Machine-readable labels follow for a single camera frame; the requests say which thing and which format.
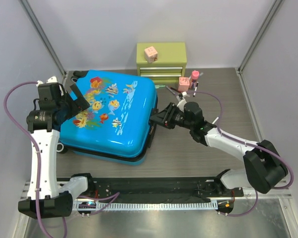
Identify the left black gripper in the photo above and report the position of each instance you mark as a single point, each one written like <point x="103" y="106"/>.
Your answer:
<point x="81" y="103"/>

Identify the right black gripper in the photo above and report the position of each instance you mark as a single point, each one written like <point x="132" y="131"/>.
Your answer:
<point x="165" y="118"/>

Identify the blue fish-print suitcase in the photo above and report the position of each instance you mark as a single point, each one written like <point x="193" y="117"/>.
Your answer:
<point x="116" y="126"/>

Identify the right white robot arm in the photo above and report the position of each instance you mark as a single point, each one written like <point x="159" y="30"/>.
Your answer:
<point x="263" y="169"/>

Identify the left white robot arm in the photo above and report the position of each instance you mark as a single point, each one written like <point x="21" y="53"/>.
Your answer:
<point x="44" y="163"/>

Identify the pink silver pen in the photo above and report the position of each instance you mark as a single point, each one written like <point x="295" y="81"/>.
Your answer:
<point x="173" y="92"/>

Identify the mint green small tool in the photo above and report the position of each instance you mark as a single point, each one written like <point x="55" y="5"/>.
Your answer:
<point x="159" y="86"/>

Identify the black white marker pen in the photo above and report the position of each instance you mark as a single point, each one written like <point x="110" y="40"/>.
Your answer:
<point x="195" y="88"/>

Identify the pink cube on table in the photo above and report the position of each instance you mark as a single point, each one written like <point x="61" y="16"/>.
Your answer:
<point x="183" y="84"/>

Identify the pink capped bottle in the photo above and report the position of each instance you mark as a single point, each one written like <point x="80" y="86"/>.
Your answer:
<point x="193" y="79"/>

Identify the pink cube on cabinet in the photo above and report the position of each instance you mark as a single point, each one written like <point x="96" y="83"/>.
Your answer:
<point x="150" y="54"/>

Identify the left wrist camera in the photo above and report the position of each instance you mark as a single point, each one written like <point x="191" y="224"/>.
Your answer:
<point x="52" y="79"/>

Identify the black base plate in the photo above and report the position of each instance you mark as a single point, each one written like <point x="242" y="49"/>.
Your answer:
<point x="139" y="194"/>

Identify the aluminium rail frame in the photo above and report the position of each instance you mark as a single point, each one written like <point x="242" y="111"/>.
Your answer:
<point x="90" y="195"/>

